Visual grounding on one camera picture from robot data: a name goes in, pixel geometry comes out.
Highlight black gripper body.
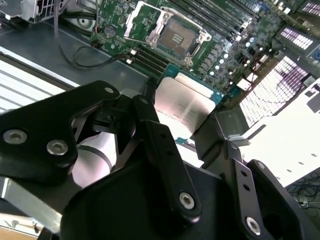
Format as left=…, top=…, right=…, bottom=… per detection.
left=59, top=159, right=245, bottom=240

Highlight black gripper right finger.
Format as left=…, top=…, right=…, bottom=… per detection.
left=194, top=112, right=320, bottom=240

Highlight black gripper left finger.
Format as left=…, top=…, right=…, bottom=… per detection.
left=0, top=79, right=203, bottom=226

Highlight silver topped CPU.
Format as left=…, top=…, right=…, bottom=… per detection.
left=153, top=62, right=225, bottom=151

